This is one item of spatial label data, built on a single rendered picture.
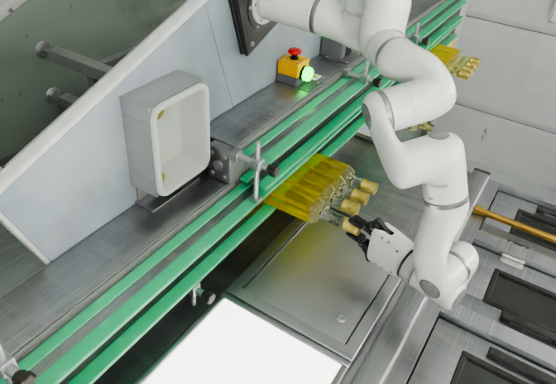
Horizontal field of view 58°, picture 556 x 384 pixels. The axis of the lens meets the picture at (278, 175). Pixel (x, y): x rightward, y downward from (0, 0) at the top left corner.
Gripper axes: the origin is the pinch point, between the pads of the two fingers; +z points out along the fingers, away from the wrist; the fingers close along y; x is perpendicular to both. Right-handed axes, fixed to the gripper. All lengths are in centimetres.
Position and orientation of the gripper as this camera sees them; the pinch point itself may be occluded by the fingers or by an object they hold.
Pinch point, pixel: (357, 228)
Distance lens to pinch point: 126.1
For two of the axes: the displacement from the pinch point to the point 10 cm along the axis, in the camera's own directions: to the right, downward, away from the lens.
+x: -7.4, 3.5, -5.8
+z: -6.7, -4.6, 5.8
